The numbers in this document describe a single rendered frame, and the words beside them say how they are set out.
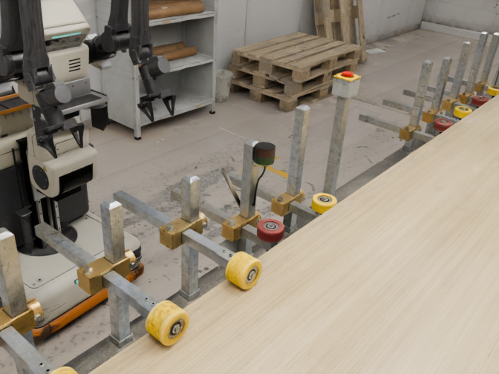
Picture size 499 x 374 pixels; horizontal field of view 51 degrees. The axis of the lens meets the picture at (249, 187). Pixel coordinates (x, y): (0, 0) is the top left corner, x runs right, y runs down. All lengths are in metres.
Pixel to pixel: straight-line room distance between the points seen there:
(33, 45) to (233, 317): 1.00
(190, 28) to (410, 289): 3.78
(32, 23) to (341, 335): 1.22
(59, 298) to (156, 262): 0.68
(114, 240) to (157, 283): 1.50
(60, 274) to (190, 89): 2.93
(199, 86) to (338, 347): 3.90
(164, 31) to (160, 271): 2.54
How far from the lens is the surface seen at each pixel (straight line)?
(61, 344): 2.50
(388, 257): 1.50
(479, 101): 2.98
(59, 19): 1.99
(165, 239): 1.40
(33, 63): 1.74
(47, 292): 2.35
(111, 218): 1.21
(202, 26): 4.72
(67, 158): 2.18
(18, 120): 2.41
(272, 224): 1.54
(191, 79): 4.93
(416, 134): 2.61
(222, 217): 1.65
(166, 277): 2.77
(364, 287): 1.38
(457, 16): 9.36
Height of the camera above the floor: 1.75
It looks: 29 degrees down
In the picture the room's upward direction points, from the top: 4 degrees clockwise
